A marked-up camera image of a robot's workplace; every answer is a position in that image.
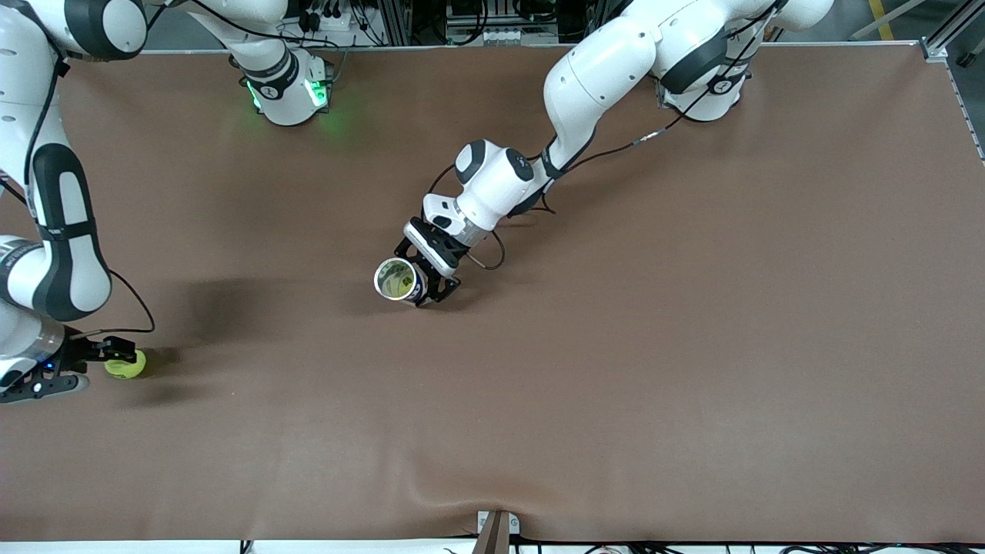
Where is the yellow tennis ball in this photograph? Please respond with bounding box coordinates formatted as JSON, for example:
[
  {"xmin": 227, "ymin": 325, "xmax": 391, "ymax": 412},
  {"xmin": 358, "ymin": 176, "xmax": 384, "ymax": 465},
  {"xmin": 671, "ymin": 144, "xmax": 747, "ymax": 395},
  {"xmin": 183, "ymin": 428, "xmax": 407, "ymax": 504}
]
[
  {"xmin": 382, "ymin": 263, "xmax": 417, "ymax": 297},
  {"xmin": 105, "ymin": 350, "xmax": 148, "ymax": 380}
]

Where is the clear tennis ball can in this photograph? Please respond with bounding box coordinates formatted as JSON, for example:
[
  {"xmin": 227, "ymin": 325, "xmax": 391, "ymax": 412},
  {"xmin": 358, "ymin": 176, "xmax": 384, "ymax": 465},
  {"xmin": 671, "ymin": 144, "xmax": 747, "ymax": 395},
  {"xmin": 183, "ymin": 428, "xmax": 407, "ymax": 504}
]
[{"xmin": 373, "ymin": 257, "xmax": 430, "ymax": 308}]

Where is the brown table mat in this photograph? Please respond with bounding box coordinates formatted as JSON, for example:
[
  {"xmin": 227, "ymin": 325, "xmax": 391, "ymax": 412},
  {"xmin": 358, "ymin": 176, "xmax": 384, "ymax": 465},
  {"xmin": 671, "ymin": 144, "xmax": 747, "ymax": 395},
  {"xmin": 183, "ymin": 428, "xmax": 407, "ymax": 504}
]
[{"xmin": 0, "ymin": 46, "xmax": 985, "ymax": 543}]

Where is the white connector block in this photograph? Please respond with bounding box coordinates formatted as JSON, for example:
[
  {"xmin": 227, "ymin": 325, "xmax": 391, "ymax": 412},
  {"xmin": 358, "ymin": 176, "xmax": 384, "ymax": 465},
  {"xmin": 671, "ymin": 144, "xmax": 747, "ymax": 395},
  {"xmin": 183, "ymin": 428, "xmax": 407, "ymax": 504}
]
[{"xmin": 446, "ymin": 27, "xmax": 563, "ymax": 45}]

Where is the white power strip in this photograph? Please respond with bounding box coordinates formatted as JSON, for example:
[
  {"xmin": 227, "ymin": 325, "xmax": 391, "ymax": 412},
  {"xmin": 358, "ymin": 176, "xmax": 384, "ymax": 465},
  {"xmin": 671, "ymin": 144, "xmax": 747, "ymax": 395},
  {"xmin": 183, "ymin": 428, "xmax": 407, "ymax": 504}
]
[{"xmin": 304, "ymin": 8, "xmax": 355, "ymax": 35}]

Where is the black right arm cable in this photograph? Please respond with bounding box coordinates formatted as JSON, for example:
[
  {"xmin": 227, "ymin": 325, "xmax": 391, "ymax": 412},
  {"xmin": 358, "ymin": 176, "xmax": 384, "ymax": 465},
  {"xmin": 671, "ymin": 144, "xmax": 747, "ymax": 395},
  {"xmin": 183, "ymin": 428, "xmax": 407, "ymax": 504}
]
[{"xmin": 0, "ymin": 46, "xmax": 157, "ymax": 339}]

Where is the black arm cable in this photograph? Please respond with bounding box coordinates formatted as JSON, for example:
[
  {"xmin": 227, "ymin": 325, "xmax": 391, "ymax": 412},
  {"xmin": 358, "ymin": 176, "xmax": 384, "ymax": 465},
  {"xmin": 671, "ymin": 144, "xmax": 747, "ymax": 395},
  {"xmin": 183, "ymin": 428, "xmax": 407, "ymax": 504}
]
[
  {"xmin": 426, "ymin": 0, "xmax": 787, "ymax": 272},
  {"xmin": 0, "ymin": 46, "xmax": 157, "ymax": 339}
]

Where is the aluminium frame post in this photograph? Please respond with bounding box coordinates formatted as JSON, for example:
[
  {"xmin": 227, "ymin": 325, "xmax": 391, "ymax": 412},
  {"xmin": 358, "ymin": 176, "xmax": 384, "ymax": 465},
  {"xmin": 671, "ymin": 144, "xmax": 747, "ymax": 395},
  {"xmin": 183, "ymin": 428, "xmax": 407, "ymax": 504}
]
[{"xmin": 369, "ymin": 0, "xmax": 447, "ymax": 47}]

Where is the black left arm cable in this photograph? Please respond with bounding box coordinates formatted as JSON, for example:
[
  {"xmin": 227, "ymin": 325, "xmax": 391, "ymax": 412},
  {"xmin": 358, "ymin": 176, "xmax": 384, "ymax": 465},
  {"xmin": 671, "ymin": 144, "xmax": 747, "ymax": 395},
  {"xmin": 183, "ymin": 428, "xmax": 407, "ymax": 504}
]
[{"xmin": 426, "ymin": 0, "xmax": 787, "ymax": 272}]

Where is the metal edge bracket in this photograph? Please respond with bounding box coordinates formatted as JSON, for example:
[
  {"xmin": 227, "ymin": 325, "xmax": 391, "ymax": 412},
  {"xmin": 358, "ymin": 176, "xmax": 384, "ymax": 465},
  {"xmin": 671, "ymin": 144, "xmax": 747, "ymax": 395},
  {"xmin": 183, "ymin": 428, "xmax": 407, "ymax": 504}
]
[{"xmin": 472, "ymin": 509, "xmax": 521, "ymax": 554}]

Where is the aluminium frame profile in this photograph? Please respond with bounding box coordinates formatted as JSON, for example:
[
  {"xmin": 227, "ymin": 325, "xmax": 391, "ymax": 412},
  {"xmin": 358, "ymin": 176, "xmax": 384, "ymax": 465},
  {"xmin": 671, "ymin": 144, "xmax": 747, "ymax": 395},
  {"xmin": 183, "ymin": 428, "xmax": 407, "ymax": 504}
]
[{"xmin": 920, "ymin": 0, "xmax": 985, "ymax": 162}]

